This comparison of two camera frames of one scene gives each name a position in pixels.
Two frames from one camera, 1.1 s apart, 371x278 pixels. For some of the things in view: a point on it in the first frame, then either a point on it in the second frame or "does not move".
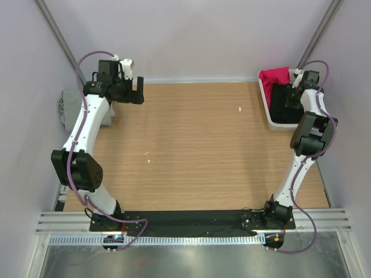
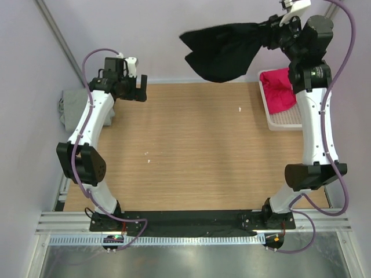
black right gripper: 288,103 to 272,29
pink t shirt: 270,76 does not move
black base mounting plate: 188,220 does not move
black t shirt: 279,112 to 222,53
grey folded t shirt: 70,105 does not move
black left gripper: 133,97 does not move
